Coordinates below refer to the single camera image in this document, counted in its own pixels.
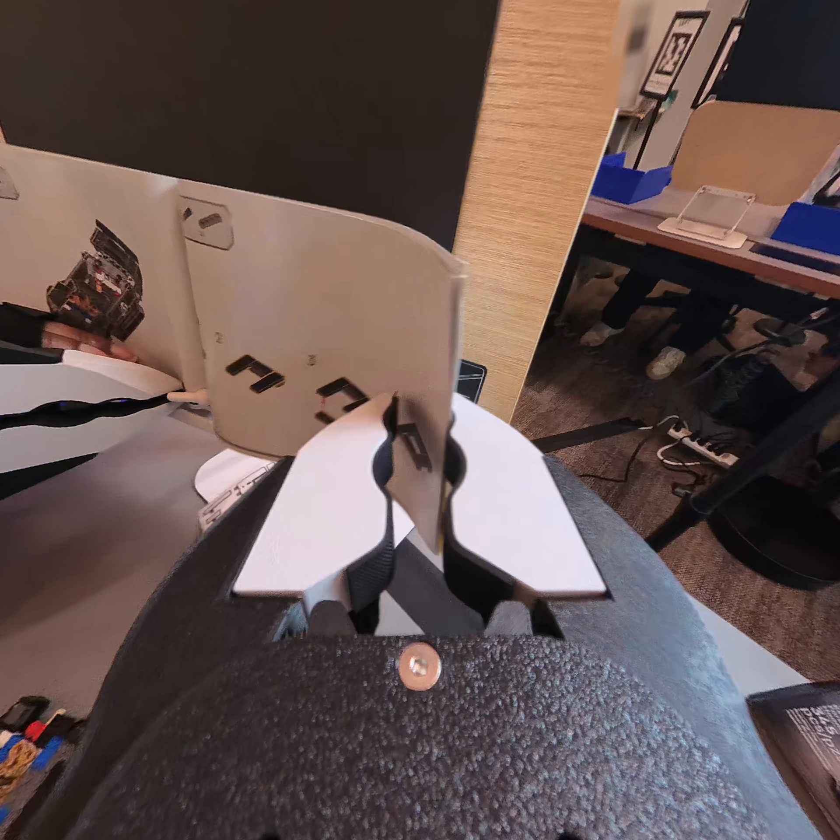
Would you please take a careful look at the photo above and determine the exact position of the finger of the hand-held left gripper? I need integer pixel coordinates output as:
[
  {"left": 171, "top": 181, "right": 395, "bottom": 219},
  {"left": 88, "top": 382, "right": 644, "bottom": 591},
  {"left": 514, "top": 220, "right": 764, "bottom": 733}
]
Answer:
[
  {"left": 0, "top": 350, "right": 183, "bottom": 417},
  {"left": 0, "top": 402, "right": 219, "bottom": 475}
]

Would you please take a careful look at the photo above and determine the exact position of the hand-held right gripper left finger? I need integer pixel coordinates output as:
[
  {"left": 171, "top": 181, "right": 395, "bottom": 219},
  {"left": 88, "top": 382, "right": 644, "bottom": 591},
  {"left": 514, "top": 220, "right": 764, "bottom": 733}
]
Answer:
[{"left": 231, "top": 395, "right": 398, "bottom": 613}]

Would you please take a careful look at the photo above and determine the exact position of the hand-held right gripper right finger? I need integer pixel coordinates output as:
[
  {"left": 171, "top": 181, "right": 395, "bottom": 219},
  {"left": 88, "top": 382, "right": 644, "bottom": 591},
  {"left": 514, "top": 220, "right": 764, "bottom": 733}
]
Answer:
[{"left": 443, "top": 395, "right": 607, "bottom": 622}]

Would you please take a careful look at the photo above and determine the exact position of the instruction booklet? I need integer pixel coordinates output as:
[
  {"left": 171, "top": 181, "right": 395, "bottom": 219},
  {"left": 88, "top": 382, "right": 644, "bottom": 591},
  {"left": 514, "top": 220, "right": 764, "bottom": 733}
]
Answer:
[{"left": 0, "top": 143, "right": 471, "bottom": 553}]

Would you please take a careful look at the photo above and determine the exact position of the partly built lego car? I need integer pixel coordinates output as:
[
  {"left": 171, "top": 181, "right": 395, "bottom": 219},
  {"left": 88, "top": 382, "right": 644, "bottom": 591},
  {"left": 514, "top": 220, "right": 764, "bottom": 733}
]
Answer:
[{"left": 0, "top": 694, "right": 89, "bottom": 811}]

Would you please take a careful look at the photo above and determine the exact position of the lego set box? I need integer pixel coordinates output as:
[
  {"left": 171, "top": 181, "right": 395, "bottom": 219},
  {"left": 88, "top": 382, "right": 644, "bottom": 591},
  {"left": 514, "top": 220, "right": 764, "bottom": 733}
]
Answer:
[{"left": 747, "top": 681, "right": 840, "bottom": 840}]

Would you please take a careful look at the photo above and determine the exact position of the person's left hand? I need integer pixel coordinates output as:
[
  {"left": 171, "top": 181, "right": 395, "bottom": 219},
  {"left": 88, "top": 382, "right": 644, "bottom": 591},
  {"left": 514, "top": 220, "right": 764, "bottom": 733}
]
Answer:
[{"left": 39, "top": 320, "right": 140, "bottom": 363}]

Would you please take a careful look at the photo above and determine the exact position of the black and white sticker sheet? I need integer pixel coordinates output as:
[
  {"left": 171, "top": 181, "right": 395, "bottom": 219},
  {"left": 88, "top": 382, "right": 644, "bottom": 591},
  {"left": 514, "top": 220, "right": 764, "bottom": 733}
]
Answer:
[{"left": 197, "top": 469, "right": 270, "bottom": 534}]

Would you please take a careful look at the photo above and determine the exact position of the white power strip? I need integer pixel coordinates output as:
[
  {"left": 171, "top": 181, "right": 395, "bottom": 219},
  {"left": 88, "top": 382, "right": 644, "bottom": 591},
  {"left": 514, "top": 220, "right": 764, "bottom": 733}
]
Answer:
[{"left": 656, "top": 419, "right": 741, "bottom": 471}]

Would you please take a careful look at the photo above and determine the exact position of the black slanted stand pole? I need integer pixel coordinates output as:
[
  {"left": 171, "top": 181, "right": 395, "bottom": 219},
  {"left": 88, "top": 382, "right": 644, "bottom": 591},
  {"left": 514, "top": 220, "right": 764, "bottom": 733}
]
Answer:
[{"left": 646, "top": 367, "right": 840, "bottom": 553}]

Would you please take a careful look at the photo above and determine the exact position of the black bag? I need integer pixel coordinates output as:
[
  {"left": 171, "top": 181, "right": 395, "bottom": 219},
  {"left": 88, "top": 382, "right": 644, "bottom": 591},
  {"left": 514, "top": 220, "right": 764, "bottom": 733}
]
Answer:
[{"left": 696, "top": 354, "right": 818, "bottom": 435}]

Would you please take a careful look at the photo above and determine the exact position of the wooden desk with black legs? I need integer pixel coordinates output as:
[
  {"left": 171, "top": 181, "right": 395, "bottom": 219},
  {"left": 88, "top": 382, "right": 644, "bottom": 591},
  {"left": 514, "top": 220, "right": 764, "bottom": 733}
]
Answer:
[{"left": 548, "top": 196, "right": 840, "bottom": 368}]

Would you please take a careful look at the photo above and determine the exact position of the small blue parts bin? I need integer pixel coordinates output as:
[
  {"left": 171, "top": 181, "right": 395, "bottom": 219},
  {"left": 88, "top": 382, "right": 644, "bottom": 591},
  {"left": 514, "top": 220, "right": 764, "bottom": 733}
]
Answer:
[
  {"left": 592, "top": 152, "right": 675, "bottom": 206},
  {"left": 769, "top": 201, "right": 840, "bottom": 258}
]

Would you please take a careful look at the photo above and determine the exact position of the beige and black desk divider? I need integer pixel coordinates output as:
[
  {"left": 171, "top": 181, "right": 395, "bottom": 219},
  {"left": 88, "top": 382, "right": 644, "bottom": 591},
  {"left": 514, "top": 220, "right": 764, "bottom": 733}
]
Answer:
[{"left": 668, "top": 0, "right": 840, "bottom": 212}]

